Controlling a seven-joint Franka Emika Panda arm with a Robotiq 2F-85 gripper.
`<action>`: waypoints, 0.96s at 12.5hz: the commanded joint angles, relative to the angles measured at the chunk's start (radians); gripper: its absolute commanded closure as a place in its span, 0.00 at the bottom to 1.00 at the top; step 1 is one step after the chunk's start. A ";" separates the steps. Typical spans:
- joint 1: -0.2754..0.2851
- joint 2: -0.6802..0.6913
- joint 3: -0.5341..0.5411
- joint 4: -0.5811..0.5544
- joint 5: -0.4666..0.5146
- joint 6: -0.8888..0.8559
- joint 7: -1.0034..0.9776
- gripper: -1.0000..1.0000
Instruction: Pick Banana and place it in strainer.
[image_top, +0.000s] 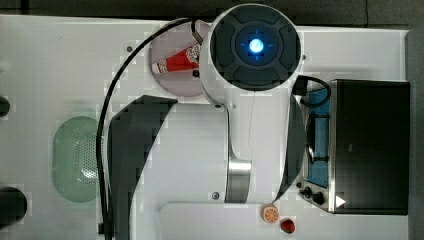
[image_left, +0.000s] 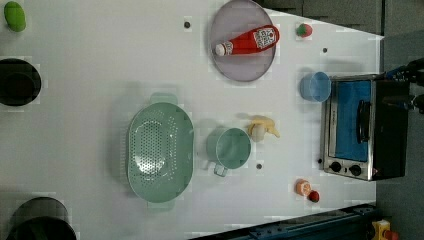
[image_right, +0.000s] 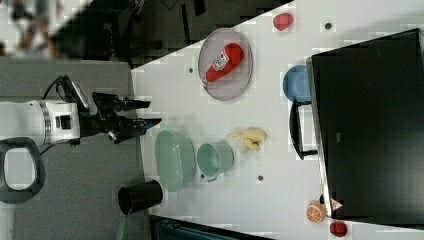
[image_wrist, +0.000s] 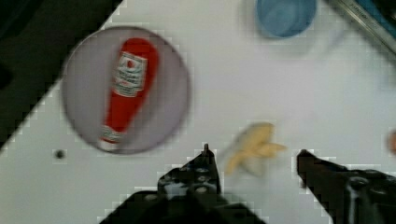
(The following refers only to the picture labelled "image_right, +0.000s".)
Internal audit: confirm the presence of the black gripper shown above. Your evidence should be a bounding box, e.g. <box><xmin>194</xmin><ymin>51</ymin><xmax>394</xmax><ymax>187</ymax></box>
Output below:
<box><xmin>79</xmin><ymin>92</ymin><xmax>162</xmax><ymax>144</ymax></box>

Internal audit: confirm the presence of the yellow toy banana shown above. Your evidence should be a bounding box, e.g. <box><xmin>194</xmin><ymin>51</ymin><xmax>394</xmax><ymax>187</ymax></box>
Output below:
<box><xmin>227</xmin><ymin>127</ymin><xmax>267</xmax><ymax>152</ymax></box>

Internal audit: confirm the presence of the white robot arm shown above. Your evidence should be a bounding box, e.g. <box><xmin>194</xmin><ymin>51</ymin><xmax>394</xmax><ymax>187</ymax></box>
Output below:
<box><xmin>1</xmin><ymin>92</ymin><xmax>161</xmax><ymax>204</ymax></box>

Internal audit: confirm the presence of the green oval strainer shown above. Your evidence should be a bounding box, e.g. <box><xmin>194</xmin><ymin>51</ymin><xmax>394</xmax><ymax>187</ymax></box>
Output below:
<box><xmin>155</xmin><ymin>130</ymin><xmax>196</xmax><ymax>192</ymax></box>

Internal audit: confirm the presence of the black cylindrical cup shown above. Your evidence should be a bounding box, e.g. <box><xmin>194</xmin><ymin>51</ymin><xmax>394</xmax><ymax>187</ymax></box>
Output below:
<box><xmin>118</xmin><ymin>180</ymin><xmax>163</xmax><ymax>215</ymax></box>

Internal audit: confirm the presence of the green metal cup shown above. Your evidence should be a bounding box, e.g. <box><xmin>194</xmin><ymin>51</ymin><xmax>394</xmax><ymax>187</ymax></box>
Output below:
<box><xmin>197</xmin><ymin>140</ymin><xmax>234</xmax><ymax>182</ymax></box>

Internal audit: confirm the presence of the grey round plate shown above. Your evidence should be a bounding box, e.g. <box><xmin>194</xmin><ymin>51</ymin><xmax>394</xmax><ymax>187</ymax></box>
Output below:
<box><xmin>198</xmin><ymin>28</ymin><xmax>253</xmax><ymax>101</ymax></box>

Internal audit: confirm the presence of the red ketchup bottle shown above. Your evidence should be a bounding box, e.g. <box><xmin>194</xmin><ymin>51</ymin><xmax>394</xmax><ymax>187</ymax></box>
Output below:
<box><xmin>202</xmin><ymin>43</ymin><xmax>244</xmax><ymax>85</ymax></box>

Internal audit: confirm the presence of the blue round bowl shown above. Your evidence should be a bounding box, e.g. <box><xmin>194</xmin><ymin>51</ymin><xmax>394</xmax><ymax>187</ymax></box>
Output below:
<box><xmin>282</xmin><ymin>65</ymin><xmax>311</xmax><ymax>102</ymax></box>

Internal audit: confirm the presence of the red toy strawberry top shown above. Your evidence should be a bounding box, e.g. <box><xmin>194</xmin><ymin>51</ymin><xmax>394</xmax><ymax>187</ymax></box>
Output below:
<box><xmin>273</xmin><ymin>13</ymin><xmax>294</xmax><ymax>31</ymax></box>

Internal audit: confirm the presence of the red toy strawberry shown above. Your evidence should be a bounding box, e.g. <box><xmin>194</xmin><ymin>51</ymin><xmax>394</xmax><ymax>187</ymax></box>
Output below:
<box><xmin>273</xmin><ymin>13</ymin><xmax>294</xmax><ymax>31</ymax></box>
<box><xmin>330</xmin><ymin>221</ymin><xmax>348</xmax><ymax>237</ymax></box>

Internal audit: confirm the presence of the orange slice toy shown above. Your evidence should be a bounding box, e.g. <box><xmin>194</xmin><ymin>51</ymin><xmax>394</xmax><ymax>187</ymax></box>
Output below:
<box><xmin>306</xmin><ymin>201</ymin><xmax>326</xmax><ymax>223</ymax></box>

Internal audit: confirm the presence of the red toy strawberry bottom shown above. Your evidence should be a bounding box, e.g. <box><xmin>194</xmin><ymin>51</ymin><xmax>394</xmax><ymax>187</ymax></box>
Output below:
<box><xmin>330</xmin><ymin>221</ymin><xmax>348</xmax><ymax>237</ymax></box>

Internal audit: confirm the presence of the black toaster oven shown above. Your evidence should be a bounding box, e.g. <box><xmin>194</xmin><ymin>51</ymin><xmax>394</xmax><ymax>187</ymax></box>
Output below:
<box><xmin>289</xmin><ymin>28</ymin><xmax>424</xmax><ymax>229</ymax></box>

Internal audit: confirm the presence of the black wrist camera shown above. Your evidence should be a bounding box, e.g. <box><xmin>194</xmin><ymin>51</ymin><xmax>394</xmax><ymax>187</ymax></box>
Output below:
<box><xmin>62</xmin><ymin>75</ymin><xmax>89</xmax><ymax>111</ymax></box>

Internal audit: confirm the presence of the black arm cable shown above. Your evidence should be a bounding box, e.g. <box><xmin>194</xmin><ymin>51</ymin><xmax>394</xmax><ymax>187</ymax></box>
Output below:
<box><xmin>41</xmin><ymin>76</ymin><xmax>68</xmax><ymax>101</ymax></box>

